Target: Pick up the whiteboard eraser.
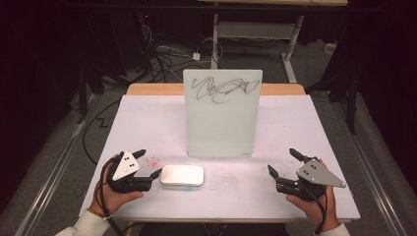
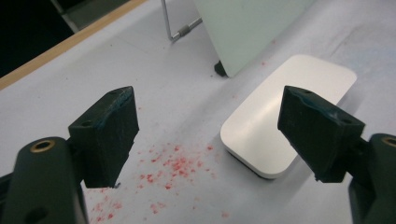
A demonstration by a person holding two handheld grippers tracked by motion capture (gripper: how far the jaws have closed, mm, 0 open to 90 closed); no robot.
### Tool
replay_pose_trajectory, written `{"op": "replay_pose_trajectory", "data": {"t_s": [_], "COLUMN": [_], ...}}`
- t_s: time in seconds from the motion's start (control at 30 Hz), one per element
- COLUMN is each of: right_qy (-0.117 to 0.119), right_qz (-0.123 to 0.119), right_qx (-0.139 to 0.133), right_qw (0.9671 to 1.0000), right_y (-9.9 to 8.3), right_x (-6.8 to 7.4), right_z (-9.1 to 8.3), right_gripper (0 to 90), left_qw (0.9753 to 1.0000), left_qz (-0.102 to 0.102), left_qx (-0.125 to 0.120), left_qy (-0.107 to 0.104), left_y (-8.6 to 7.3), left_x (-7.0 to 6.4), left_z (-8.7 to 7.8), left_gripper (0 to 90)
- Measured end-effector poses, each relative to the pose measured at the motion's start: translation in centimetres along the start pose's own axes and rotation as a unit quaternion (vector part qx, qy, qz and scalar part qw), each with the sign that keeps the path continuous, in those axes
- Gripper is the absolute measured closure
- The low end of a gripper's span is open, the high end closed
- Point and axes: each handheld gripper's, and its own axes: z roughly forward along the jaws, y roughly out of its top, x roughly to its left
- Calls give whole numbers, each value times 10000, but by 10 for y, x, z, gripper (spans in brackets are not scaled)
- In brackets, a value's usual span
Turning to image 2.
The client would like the metal board support leg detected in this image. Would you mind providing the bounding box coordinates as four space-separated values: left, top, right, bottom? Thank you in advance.
161 0 204 43

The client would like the white rounded board eraser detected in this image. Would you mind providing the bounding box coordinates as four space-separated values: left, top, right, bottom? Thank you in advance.
219 54 358 180

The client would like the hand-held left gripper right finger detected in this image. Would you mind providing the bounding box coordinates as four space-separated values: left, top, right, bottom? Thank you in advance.
277 86 366 184

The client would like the wooden table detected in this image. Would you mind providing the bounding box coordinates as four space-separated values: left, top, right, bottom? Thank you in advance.
0 0 148 91

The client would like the pale green standing whiteboard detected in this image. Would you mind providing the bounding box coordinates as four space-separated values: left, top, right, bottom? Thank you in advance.
191 0 317 78

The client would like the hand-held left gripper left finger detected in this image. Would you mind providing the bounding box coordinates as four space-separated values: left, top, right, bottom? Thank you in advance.
67 86 140 189

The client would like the white table sheet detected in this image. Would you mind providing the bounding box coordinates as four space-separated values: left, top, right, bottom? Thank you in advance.
0 0 396 224

